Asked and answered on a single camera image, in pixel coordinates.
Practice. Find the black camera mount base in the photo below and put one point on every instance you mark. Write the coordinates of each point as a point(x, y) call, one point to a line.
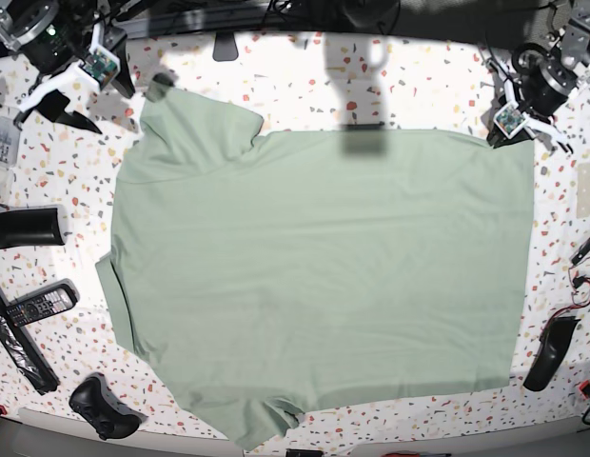
point(225, 47)

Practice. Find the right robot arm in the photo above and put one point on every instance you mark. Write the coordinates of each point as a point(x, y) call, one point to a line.
point(22, 21)

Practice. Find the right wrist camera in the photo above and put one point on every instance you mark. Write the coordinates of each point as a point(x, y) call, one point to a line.
point(101, 66)

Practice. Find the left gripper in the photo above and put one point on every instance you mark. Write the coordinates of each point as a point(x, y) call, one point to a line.
point(539, 85)

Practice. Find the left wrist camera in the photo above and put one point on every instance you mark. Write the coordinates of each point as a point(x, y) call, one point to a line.
point(510, 120)

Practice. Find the black cylinder bottle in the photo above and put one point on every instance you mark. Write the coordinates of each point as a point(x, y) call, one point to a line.
point(30, 227)

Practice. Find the clear plastic parts box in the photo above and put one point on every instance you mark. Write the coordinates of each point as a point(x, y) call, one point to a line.
point(9, 144)

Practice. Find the long black bar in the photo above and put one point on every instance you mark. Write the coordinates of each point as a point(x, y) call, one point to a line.
point(24, 353)

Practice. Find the black game controller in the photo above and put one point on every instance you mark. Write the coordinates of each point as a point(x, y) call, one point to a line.
point(91, 404)

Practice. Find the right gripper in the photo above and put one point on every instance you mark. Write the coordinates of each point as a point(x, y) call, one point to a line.
point(59, 62)

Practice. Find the black remote control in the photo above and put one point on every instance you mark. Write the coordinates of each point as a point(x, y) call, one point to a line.
point(44, 303)

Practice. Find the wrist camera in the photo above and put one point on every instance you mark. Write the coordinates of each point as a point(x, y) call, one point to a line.
point(101, 66)
point(510, 120)

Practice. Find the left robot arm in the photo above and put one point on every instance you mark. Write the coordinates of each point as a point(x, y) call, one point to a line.
point(501, 26)

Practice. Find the green T-shirt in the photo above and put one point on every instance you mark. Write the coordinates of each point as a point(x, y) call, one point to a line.
point(266, 276)

